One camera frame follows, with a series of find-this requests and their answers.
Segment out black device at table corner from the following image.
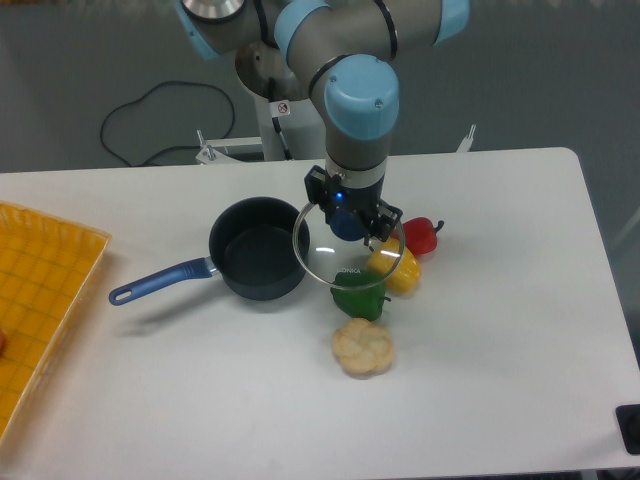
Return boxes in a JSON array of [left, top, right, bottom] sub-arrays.
[[615, 404, 640, 455]]

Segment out dark saucepan with blue handle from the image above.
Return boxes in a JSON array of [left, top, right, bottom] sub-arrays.
[[109, 197, 309, 306]]

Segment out red bell pepper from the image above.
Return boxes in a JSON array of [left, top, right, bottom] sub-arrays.
[[403, 217, 445, 257]]

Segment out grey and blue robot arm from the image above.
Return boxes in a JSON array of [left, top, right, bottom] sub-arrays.
[[175, 1, 471, 242]]

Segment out black cable on floor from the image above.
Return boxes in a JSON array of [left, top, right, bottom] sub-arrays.
[[100, 80, 237, 168]]

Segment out beige flower-shaped bread roll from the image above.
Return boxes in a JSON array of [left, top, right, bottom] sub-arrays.
[[331, 318, 395, 377]]

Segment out glass lid with blue knob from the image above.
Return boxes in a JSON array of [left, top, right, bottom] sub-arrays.
[[292, 202, 405, 291]]

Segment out yellow bell pepper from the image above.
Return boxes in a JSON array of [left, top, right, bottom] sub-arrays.
[[367, 238, 422, 294]]

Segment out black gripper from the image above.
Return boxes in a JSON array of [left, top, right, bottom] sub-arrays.
[[304, 167, 403, 247]]

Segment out yellow plastic basket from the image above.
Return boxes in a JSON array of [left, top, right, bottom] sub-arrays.
[[1, 201, 111, 440]]

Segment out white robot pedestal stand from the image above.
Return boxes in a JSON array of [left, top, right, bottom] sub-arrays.
[[194, 40, 479, 166]]

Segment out green bell pepper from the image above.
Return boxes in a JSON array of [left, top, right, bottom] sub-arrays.
[[330, 270, 388, 322]]

